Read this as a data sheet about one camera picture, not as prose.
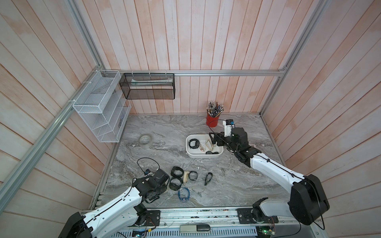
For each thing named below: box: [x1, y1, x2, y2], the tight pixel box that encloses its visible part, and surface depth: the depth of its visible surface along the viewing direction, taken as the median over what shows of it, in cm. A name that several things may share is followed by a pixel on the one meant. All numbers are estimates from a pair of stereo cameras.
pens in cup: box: [206, 101, 225, 118], surface depth 103 cm
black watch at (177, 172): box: [170, 166, 185, 179], surface depth 90 cm
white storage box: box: [185, 133, 224, 159], surface depth 100 cm
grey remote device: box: [179, 224, 211, 234], surface depth 71 cm
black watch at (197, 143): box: [188, 138, 200, 150], surface depth 100 cm
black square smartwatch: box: [188, 170, 198, 181], surface depth 89 cm
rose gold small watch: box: [199, 142, 205, 153], surface depth 100 cm
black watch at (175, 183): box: [169, 177, 184, 191], surface depth 86 cm
